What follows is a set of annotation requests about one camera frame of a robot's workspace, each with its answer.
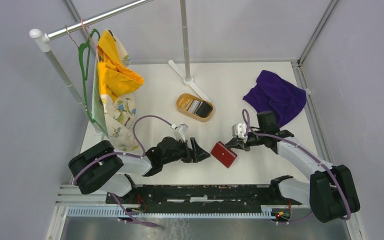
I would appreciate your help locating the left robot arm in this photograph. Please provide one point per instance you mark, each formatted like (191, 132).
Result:
(103, 168)

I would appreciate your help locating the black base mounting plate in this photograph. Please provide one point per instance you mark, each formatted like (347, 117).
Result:
(205, 199)

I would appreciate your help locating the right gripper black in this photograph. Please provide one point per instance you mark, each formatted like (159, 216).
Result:
(236, 143)

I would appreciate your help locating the metal clothes rack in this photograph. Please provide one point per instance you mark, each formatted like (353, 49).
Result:
(43, 39)

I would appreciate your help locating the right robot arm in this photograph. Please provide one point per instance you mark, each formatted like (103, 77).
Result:
(330, 191)

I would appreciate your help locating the yellow dinosaur print garment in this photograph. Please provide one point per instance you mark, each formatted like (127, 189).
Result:
(116, 84)

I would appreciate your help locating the silver credit card in tray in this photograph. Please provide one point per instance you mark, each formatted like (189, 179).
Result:
(194, 106)

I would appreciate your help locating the white cable duct strip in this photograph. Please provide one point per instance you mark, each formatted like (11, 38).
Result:
(117, 212)

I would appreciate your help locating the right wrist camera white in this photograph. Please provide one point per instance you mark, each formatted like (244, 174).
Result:
(240, 130)

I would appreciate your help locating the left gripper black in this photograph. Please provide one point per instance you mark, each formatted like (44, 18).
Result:
(200, 154)

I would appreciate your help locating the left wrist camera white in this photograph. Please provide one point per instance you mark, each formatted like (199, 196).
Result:
(180, 131)

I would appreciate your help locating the red card holder wallet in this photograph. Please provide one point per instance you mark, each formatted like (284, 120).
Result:
(223, 154)

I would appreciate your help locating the black credit card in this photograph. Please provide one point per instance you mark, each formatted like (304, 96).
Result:
(204, 110)

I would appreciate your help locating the green clothes hanger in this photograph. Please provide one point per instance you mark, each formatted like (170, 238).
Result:
(84, 54)

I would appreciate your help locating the oval wooden tray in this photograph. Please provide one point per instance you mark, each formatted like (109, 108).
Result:
(185, 100)

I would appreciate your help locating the purple cloth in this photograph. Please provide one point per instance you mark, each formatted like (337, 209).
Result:
(273, 93)

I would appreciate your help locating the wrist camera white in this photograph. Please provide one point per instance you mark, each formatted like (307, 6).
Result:
(240, 130)
(180, 131)

